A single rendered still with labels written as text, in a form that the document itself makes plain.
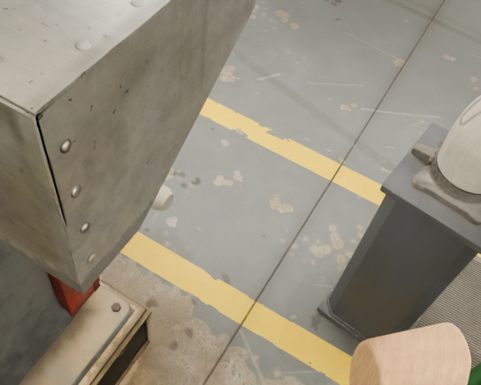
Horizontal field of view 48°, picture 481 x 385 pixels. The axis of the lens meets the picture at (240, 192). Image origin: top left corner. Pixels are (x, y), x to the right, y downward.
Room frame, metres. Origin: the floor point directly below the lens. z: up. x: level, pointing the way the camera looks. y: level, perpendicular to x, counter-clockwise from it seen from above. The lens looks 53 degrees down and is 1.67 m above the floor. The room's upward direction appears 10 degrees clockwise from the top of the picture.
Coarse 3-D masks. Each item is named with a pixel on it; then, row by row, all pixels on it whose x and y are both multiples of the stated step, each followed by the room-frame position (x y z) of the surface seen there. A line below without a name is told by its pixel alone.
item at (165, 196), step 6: (162, 186) 0.29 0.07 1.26; (162, 192) 0.29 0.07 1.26; (168, 192) 0.29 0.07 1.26; (156, 198) 0.28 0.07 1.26; (162, 198) 0.28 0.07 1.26; (168, 198) 0.29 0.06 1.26; (156, 204) 0.28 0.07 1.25; (162, 204) 0.28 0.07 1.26; (168, 204) 0.28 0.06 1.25; (162, 210) 0.28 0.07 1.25
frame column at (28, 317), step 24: (0, 264) 0.44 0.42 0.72; (24, 264) 0.48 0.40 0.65; (0, 288) 0.42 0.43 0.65; (24, 288) 0.46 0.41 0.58; (48, 288) 0.51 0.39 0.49; (0, 312) 0.40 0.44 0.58; (24, 312) 0.44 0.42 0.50; (48, 312) 0.49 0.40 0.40; (0, 336) 0.38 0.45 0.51; (24, 336) 0.42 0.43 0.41; (48, 336) 0.45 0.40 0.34; (0, 360) 0.35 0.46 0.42; (24, 360) 0.38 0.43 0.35; (0, 384) 0.32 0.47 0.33
